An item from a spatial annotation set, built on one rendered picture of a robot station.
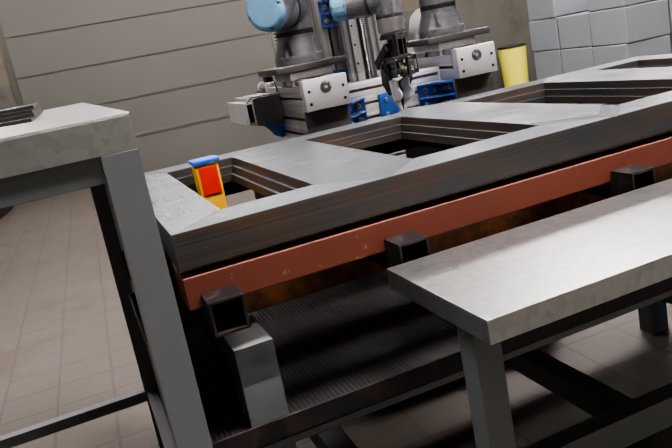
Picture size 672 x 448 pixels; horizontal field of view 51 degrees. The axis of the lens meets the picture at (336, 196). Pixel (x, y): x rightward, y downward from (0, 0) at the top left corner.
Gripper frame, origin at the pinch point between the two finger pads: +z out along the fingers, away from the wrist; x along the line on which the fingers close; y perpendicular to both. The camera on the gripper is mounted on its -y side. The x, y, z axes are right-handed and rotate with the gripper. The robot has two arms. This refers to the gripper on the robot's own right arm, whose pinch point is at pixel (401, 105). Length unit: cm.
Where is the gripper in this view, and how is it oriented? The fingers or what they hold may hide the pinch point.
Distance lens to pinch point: 201.4
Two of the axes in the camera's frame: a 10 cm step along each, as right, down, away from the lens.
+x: 9.1, -2.5, 3.3
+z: 1.9, 9.6, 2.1
